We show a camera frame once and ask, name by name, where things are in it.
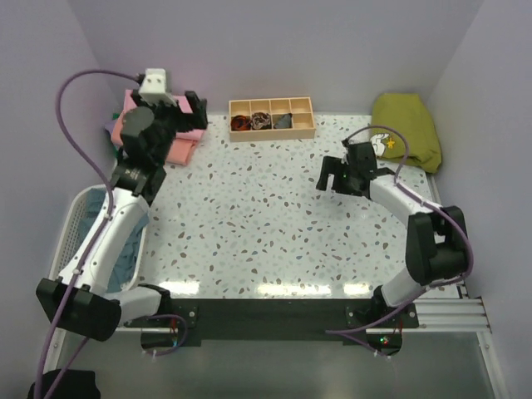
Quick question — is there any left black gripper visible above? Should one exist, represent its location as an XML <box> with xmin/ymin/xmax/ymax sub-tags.
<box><xmin>133</xmin><ymin>90</ymin><xmax>207</xmax><ymax>164</ymax></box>

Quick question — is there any pink t shirt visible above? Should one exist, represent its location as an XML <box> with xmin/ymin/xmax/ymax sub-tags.
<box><xmin>123</xmin><ymin>89</ymin><xmax>193</xmax><ymax>114</ymax></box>

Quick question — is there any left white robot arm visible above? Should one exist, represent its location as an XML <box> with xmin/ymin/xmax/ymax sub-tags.
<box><xmin>36</xmin><ymin>90</ymin><xmax>208</xmax><ymax>342</ymax></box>

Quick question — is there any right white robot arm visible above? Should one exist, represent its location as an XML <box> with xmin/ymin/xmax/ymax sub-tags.
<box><xmin>316</xmin><ymin>140</ymin><xmax>473</xmax><ymax>327</ymax></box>

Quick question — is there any folded salmon t shirt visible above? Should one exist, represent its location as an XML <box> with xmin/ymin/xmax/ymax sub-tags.
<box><xmin>166</xmin><ymin>130</ymin><xmax>206</xmax><ymax>166</ymax></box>

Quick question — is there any orange black fabric roll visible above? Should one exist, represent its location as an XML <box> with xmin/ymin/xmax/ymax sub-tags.
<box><xmin>230</xmin><ymin>115</ymin><xmax>251</xmax><ymax>131</ymax></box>

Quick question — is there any grey fabric piece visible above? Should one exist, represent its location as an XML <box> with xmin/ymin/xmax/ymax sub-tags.
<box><xmin>273</xmin><ymin>113</ymin><xmax>293</xmax><ymax>130</ymax></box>

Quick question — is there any brown floral fabric roll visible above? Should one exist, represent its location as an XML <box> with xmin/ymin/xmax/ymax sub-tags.
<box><xmin>250</xmin><ymin>112</ymin><xmax>271</xmax><ymax>131</ymax></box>

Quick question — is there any wooden compartment tray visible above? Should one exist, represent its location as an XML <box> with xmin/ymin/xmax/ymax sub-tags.
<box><xmin>229</xmin><ymin>96</ymin><xmax>316</xmax><ymax>142</ymax></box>

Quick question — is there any folded green t shirt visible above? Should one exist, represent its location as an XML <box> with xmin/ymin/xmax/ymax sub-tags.
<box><xmin>111</xmin><ymin>113</ymin><xmax>123</xmax><ymax>155</ymax></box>

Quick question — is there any folded lilac t shirt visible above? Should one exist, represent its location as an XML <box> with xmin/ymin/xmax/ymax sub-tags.
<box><xmin>104</xmin><ymin>119</ymin><xmax>119</xmax><ymax>135</ymax></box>

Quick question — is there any olive snoopy t shirt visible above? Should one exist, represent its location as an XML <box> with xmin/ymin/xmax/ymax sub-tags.
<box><xmin>370</xmin><ymin>93</ymin><xmax>442</xmax><ymax>174</ymax></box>

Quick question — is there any blue t shirt in basket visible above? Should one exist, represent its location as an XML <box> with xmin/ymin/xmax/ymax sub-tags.
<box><xmin>77</xmin><ymin>187</ymin><xmax>149</xmax><ymax>293</ymax></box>

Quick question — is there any white laundry basket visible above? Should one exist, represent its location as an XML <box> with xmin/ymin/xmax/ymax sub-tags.
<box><xmin>52</xmin><ymin>185</ymin><xmax>147</xmax><ymax>291</ymax></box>

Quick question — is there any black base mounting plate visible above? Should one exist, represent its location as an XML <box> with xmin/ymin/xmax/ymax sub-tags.
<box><xmin>126</xmin><ymin>298</ymin><xmax>420</xmax><ymax>354</ymax></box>

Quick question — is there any black object at bottom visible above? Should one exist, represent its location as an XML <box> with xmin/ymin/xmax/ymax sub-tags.
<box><xmin>27</xmin><ymin>369</ymin><xmax>101</xmax><ymax>399</ymax></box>

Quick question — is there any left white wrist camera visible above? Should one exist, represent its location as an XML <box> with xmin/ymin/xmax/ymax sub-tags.
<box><xmin>138</xmin><ymin>68</ymin><xmax>177</xmax><ymax>107</ymax></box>

